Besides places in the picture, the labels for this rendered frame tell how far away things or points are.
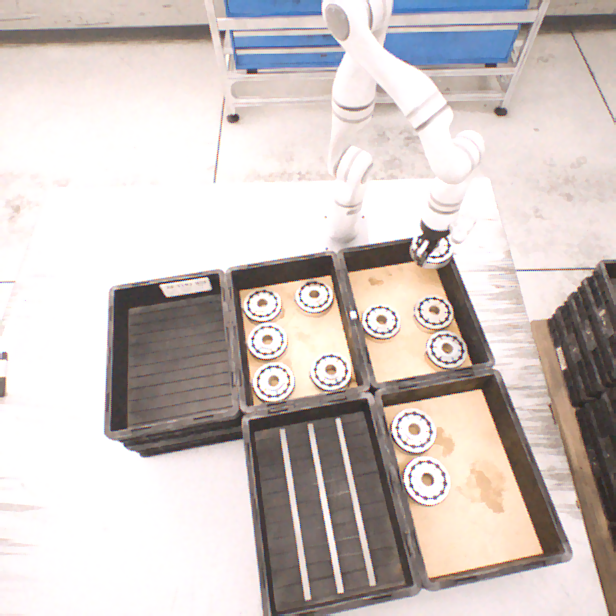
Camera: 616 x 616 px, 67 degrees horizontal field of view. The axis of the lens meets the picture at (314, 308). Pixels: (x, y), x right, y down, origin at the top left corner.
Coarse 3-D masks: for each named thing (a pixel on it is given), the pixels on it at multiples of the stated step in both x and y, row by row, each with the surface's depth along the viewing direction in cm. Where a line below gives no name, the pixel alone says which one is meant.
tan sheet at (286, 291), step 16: (256, 288) 130; (272, 288) 130; (288, 288) 130; (288, 304) 127; (336, 304) 127; (288, 320) 125; (304, 320) 125; (320, 320) 125; (336, 320) 125; (288, 336) 123; (304, 336) 122; (320, 336) 122; (336, 336) 122; (288, 352) 120; (304, 352) 120; (320, 352) 120; (336, 352) 120; (256, 368) 118; (304, 368) 118; (352, 368) 118; (272, 384) 116; (304, 384) 116; (352, 384) 116; (256, 400) 114
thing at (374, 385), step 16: (400, 240) 125; (464, 288) 117; (352, 304) 116; (480, 336) 111; (368, 352) 109; (368, 368) 107; (464, 368) 107; (480, 368) 107; (384, 384) 105; (400, 384) 105
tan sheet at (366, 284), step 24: (408, 264) 133; (360, 288) 129; (384, 288) 129; (408, 288) 129; (432, 288) 129; (360, 312) 126; (408, 312) 125; (432, 312) 125; (408, 336) 122; (384, 360) 119; (408, 360) 119
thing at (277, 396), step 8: (264, 368) 115; (272, 368) 115; (280, 368) 115; (288, 368) 115; (256, 376) 114; (264, 376) 114; (288, 376) 114; (256, 384) 113; (288, 384) 113; (256, 392) 112; (264, 392) 112; (272, 392) 112; (280, 392) 112; (288, 392) 112; (272, 400) 111; (280, 400) 111
